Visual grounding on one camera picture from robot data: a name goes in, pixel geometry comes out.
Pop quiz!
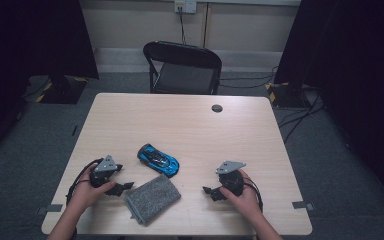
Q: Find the black folding chair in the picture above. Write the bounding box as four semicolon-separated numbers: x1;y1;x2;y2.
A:
142;40;223;96

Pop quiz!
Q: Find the person's left hand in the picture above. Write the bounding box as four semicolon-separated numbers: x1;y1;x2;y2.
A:
67;164;117;214

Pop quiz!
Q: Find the blue toy car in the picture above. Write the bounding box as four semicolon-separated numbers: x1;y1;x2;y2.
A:
136;143;181;178

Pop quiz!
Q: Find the right hand-held gripper cable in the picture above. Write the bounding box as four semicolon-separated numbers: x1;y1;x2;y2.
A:
243;176;264;213

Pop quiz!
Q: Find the thin black floor cable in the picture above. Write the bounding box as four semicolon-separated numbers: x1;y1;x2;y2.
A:
219;65;279;90

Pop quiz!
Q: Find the left hand-held gripper cable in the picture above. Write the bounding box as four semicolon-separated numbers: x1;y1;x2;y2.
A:
65;158;104;206

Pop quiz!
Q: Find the white wall socket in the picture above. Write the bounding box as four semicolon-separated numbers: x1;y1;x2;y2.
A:
174;0;198;14

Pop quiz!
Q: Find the black curtain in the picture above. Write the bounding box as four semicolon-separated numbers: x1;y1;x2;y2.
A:
0;0;100;168
273;0;384;214

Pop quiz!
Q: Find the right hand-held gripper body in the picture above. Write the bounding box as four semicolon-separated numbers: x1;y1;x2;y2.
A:
215;160;247;198

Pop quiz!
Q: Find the grey terry towel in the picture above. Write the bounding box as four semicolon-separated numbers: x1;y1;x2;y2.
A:
123;173;182;227

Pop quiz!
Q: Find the black floor cable bundle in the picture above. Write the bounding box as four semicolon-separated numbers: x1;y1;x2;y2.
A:
278;89;326;144

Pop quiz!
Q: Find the black stand base yellow tape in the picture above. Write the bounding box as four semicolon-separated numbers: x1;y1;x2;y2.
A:
35;74;89;105
265;81;311;109

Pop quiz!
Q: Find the black power cable on wall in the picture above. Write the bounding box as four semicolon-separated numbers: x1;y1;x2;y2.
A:
178;7;188;45

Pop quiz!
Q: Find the hand-held gripper cable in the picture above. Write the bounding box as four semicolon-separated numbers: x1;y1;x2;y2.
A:
65;158;104;206
243;176;264;213

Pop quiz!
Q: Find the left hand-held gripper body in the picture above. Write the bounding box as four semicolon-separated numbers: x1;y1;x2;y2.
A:
89;154;124;188

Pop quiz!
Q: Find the grey tape strip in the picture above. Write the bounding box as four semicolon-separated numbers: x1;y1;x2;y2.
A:
291;200;315;212
36;203;64;215

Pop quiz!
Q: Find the person's right hand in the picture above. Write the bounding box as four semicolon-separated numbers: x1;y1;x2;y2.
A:
219;169;263;218

